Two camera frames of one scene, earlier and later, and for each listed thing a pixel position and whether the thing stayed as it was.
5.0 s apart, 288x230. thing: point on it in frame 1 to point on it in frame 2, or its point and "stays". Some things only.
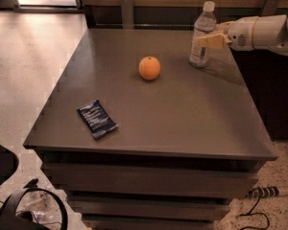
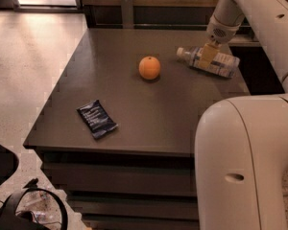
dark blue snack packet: [97, 119] stays
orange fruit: [149, 67] stays
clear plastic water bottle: [204, 23] to [223, 63]
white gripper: [240, 35] to [219, 33]
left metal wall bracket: [127, 8] stays
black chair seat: [3, 162] stays
